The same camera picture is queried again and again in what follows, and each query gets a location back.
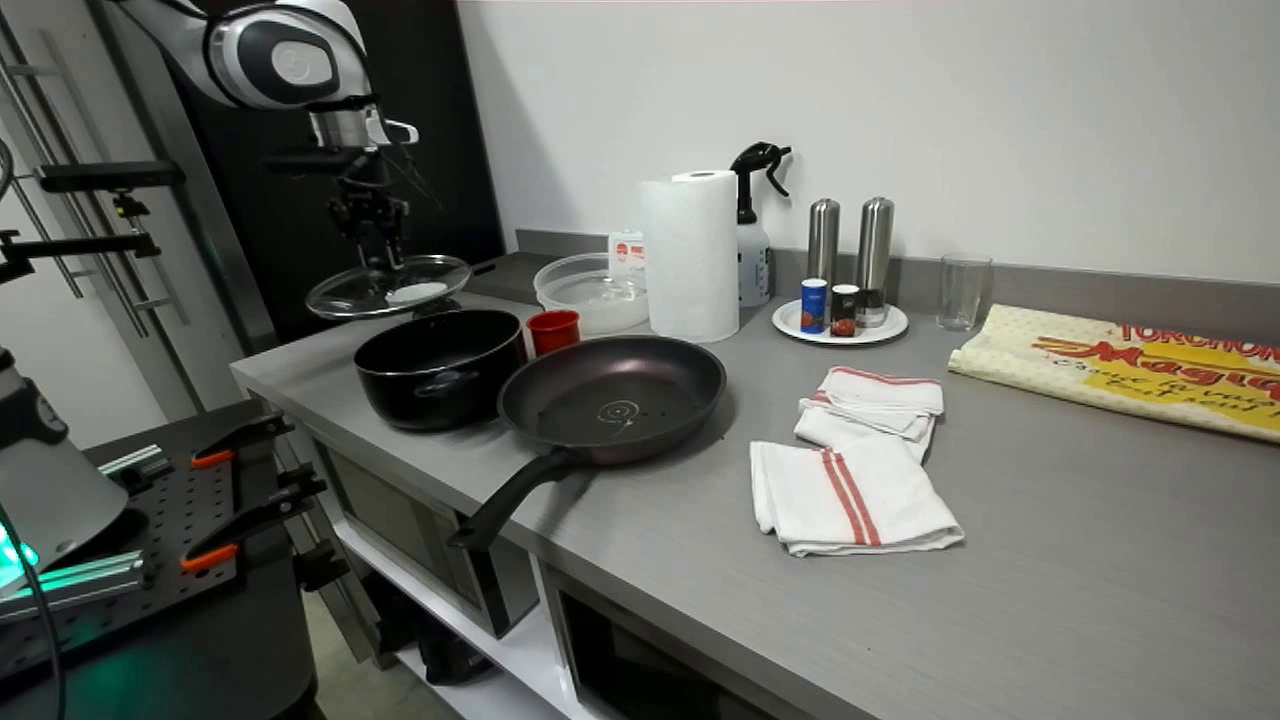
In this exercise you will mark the white paper towel roll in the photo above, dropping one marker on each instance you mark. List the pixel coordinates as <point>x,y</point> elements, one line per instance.
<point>688,254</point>

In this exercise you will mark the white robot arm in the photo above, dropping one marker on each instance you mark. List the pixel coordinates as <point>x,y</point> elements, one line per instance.
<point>268,58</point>

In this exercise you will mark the black pot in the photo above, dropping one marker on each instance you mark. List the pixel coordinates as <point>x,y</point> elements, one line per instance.
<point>440,368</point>

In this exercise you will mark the steel salt mill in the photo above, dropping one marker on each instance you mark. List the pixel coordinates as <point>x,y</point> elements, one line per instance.
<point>872,254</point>

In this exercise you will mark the black perforated robot table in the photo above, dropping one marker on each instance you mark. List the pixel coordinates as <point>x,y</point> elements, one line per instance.
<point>181,644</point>

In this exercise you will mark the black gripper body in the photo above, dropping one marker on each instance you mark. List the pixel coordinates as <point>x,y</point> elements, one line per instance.
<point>365,204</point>

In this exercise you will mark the spray bottle with black trigger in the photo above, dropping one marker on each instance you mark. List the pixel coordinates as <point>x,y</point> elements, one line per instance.
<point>750,237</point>

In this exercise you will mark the orange black clamp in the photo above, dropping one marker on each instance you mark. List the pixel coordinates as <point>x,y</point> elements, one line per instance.
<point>225,445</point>
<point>225,538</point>

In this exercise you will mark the red mug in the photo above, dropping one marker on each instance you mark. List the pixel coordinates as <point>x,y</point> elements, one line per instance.
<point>554,328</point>

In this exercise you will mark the clear drinking glass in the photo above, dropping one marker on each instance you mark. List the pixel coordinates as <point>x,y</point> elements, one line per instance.
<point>963,288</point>

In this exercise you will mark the glass lid with black knob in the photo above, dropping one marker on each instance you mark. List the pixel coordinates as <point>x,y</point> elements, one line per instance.
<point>365,295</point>

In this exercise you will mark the white round plate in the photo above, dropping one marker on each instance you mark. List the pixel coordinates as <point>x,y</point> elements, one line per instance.
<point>894,327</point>

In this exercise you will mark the dark spice jar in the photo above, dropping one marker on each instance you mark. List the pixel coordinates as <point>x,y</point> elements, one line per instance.
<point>844,309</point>

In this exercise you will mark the white red-striped dish towel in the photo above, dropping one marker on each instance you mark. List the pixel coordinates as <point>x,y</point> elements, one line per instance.
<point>854,481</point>

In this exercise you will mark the black frying pan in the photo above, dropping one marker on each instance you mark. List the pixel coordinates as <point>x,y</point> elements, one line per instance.
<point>594,404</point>

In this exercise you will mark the blue spice jar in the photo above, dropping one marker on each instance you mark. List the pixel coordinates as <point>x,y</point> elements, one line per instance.
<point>812,306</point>

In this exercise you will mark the steel pepper mill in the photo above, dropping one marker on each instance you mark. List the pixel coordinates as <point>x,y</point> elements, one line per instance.
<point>821,237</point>

